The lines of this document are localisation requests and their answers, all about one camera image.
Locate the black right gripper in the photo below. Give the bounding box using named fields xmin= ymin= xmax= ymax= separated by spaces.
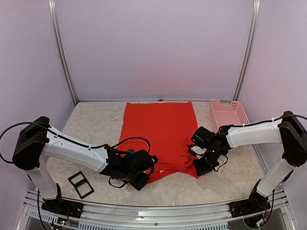
xmin=193 ymin=147 xmax=224 ymax=175

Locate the red t-shirt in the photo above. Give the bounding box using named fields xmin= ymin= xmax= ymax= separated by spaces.
xmin=118 ymin=102 xmax=199 ymax=183

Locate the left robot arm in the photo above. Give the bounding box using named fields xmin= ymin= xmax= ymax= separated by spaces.
xmin=1 ymin=116 xmax=158 ymax=219

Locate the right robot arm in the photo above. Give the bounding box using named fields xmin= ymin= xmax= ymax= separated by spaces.
xmin=187 ymin=111 xmax=307 ymax=218

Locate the black open brooch box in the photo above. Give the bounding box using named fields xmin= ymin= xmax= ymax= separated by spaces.
xmin=68 ymin=171 xmax=94 ymax=199

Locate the pink plastic basket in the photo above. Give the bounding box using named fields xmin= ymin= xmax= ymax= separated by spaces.
xmin=210 ymin=99 xmax=250 ymax=132

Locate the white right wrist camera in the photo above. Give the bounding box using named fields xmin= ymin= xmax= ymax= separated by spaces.
xmin=188 ymin=145 xmax=206 ymax=159

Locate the front aluminium rail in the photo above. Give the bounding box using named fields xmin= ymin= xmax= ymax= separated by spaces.
xmin=23 ymin=190 xmax=292 ymax=230

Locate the right aluminium frame post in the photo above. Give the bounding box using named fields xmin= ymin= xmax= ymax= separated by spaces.
xmin=232 ymin=0 xmax=261 ymax=101

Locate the aluminium frame post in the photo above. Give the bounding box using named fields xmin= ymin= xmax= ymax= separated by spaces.
xmin=232 ymin=0 xmax=261 ymax=101
xmin=48 ymin=0 xmax=79 ymax=106

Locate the left aluminium frame post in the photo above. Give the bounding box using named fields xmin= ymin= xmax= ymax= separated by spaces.
xmin=48 ymin=0 xmax=79 ymax=106

